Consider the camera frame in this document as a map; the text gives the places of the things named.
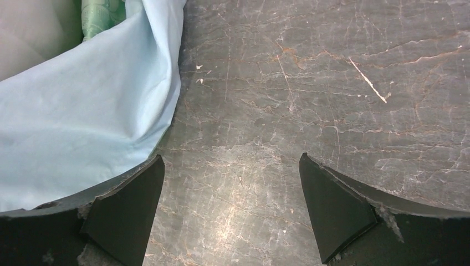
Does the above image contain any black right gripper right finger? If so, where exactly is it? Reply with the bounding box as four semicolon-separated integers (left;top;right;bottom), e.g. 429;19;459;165
299;154;469;265

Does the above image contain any cream and yellow pillow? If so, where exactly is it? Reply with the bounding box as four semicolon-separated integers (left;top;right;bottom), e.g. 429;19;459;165
0;0;84;82

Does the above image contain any light blue pillowcase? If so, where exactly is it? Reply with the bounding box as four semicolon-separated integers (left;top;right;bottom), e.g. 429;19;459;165
1;1;185;211

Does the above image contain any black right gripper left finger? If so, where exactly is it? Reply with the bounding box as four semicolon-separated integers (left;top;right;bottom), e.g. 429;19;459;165
1;155;165;265

